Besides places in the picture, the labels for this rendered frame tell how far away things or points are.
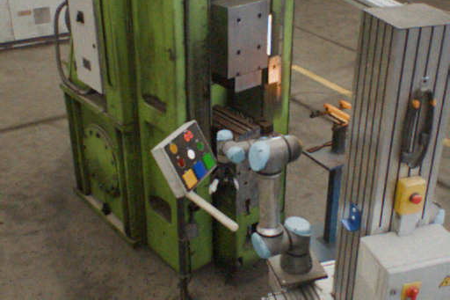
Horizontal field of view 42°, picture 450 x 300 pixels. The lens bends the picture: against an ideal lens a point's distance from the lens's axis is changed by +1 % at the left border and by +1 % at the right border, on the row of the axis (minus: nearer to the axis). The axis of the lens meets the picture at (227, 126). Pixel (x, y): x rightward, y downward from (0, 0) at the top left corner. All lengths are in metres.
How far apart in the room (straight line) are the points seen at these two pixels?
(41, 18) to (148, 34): 5.01
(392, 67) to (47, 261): 2.90
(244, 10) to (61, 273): 2.10
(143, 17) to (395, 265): 2.02
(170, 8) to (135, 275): 1.80
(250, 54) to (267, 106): 0.55
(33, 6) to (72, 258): 4.77
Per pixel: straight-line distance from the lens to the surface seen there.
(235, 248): 3.81
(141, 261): 4.07
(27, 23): 8.35
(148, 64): 3.51
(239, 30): 3.19
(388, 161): 2.15
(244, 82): 3.32
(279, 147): 2.36
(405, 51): 1.98
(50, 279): 4.07
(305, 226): 2.60
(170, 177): 2.95
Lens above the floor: 2.58
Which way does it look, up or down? 27 degrees down
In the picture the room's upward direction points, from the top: straight up
